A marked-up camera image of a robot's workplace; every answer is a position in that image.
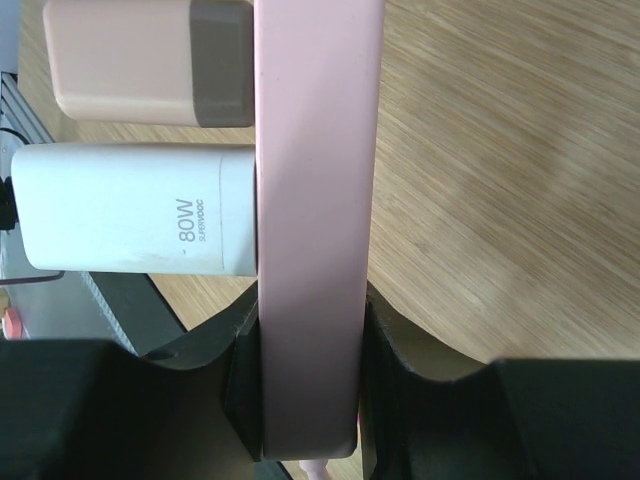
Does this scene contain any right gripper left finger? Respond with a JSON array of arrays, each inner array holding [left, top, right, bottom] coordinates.
[[1, 287, 258, 479]]

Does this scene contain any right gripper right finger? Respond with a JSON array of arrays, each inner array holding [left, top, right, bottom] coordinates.
[[359, 290, 639, 479]]

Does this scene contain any white 80W charger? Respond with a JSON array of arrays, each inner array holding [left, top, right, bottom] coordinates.
[[10, 143, 257, 277]]

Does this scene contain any pink beige charger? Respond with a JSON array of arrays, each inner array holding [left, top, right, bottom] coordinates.
[[43, 1, 254, 128]]

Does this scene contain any pink power strip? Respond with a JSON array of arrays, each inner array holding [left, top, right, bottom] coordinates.
[[254, 1, 384, 460]]

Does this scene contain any white slotted cable duct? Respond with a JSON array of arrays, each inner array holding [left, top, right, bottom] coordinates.
[[81, 272, 138, 355]]

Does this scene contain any pink power strip cable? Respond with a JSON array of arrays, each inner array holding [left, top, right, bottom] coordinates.
[[299, 458, 329, 480]]

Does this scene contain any aluminium frame rail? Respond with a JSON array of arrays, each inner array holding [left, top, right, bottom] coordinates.
[[1, 72, 54, 144]]

